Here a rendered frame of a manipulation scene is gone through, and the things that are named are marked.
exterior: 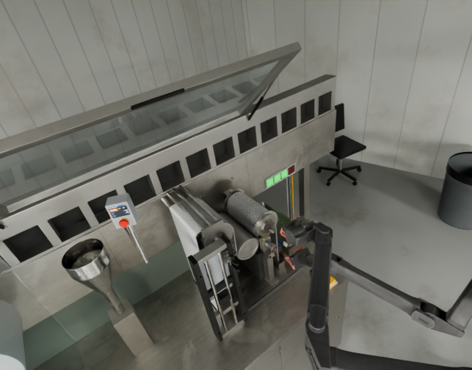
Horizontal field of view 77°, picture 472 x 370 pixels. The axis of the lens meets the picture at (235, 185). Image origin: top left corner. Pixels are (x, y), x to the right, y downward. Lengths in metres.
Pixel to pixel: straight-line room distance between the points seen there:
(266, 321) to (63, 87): 2.32
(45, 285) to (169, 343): 0.60
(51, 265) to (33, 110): 1.60
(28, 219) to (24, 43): 1.70
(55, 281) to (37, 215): 0.33
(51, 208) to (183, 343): 0.82
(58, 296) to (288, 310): 1.04
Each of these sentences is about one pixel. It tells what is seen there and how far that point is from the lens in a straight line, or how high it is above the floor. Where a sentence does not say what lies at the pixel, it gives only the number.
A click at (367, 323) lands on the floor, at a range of 2.62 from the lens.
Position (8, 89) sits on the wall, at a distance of 2.74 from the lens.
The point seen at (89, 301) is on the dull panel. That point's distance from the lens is 1.64.
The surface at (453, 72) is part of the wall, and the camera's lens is 3.65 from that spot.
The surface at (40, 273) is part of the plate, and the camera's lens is 1.47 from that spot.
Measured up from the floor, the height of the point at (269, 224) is 1.27.
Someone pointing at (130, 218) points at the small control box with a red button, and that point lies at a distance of 1.02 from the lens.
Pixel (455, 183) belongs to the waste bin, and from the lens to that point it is 3.23.
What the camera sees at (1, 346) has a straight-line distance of 1.07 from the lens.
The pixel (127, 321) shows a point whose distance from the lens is 1.41.
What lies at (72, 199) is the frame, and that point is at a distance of 1.31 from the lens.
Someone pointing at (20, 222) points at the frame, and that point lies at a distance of 1.34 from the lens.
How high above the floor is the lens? 2.24
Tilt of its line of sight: 35 degrees down
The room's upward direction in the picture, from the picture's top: 10 degrees counter-clockwise
